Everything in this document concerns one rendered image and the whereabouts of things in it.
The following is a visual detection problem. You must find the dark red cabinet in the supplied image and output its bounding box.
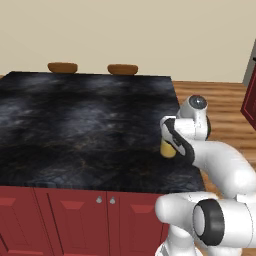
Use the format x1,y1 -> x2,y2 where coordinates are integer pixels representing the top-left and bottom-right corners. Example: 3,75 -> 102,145
240,62 -> 256,132

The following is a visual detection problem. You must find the brown wooden stool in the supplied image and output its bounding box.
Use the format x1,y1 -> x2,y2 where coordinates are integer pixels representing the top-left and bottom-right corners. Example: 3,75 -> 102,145
47,61 -> 79,75
106,63 -> 139,76

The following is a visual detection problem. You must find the yellow cup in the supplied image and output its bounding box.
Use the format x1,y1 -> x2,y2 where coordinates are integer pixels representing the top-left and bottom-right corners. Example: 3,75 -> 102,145
159,138 -> 178,160

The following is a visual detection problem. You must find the red cupboard door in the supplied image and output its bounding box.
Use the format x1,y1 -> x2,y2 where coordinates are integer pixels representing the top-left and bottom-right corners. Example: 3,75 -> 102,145
33,187 -> 111,256
106,190 -> 171,256
0,185 -> 55,256

